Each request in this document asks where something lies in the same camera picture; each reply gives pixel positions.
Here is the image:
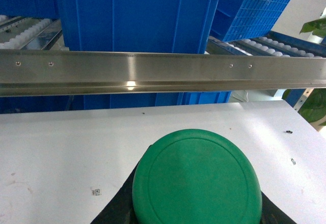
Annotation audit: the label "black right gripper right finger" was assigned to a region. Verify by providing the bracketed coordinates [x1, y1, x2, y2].
[260, 192, 296, 224]

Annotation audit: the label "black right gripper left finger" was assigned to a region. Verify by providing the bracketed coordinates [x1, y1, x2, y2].
[89, 145, 153, 224]

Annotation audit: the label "small QR code sticker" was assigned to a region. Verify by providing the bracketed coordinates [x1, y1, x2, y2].
[91, 187, 102, 196]

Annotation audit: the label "green plant leaves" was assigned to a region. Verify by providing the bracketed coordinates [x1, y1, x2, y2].
[298, 17, 325, 131]

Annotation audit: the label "large blue bin right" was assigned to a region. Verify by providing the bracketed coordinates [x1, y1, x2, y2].
[57, 0, 219, 54]

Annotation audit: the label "tilted blue grid crate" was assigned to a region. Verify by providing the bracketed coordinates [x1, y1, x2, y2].
[210, 0, 290, 42]

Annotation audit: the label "stainless steel shelf rail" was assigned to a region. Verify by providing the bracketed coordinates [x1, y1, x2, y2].
[1, 49, 325, 97]

